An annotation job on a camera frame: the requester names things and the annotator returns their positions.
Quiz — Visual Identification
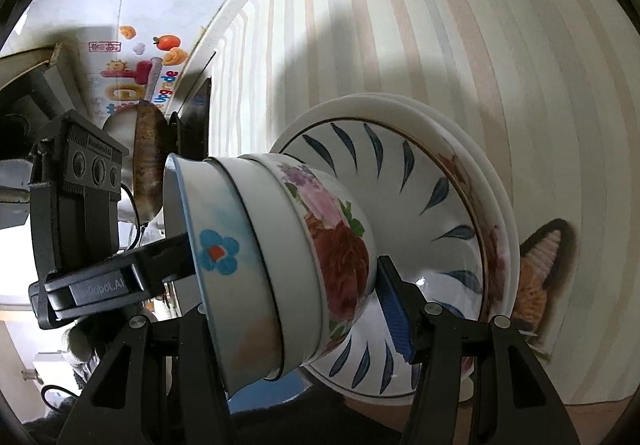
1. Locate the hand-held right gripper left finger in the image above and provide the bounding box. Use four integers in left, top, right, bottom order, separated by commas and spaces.
60, 309, 237, 445

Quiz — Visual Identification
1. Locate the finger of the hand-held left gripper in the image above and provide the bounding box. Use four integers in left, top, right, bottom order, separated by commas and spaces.
132, 232, 199, 297

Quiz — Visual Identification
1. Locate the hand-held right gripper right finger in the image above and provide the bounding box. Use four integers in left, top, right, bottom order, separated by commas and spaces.
375, 255, 581, 445

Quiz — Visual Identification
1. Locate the white bowl with blue flowers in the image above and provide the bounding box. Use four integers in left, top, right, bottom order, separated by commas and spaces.
162, 152, 287, 397

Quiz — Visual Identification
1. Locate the white bowl with rose print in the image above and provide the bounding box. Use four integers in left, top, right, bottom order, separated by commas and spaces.
260, 155, 379, 362

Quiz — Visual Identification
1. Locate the plain white bowl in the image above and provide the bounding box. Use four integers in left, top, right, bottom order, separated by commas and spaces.
239, 154, 332, 378

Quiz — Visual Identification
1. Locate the white plate with blue petals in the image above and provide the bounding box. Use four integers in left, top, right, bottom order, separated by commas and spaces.
270, 117, 487, 398

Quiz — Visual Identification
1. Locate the plain white plate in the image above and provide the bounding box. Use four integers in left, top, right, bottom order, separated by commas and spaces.
345, 92, 522, 326

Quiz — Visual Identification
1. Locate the white plate with floral rim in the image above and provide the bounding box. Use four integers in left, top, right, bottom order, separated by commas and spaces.
280, 96, 508, 378

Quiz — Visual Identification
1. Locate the person's left forearm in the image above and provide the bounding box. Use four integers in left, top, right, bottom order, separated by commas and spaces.
20, 320, 132, 445

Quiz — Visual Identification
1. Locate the black induction cooker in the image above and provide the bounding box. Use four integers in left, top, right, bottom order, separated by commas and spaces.
172, 50, 214, 162

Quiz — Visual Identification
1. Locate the striped beige tablecloth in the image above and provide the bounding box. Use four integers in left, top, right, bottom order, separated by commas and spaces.
202, 0, 640, 407

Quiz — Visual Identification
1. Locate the wall poster with fruit print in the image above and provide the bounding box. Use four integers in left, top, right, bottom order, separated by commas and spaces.
82, 22, 189, 118

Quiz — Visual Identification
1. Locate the black cable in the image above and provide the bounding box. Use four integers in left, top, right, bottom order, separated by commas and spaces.
40, 382, 87, 412

